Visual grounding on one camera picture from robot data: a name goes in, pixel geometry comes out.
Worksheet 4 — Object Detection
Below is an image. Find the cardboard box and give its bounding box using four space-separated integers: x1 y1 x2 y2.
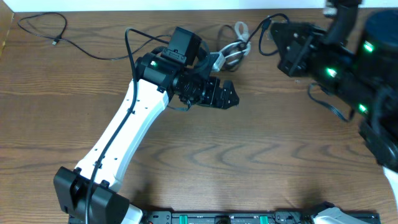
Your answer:
0 0 14 55

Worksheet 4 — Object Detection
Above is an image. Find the black usb cable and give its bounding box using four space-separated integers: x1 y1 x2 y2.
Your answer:
216 12 290 72
16 12 172 61

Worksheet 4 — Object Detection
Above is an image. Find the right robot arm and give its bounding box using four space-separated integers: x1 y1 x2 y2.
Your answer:
270 1 397 194

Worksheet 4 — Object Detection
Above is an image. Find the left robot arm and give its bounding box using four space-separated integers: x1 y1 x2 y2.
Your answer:
53 27 239 223

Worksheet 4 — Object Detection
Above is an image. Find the white usb cable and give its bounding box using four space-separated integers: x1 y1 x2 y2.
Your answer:
217 21 252 63

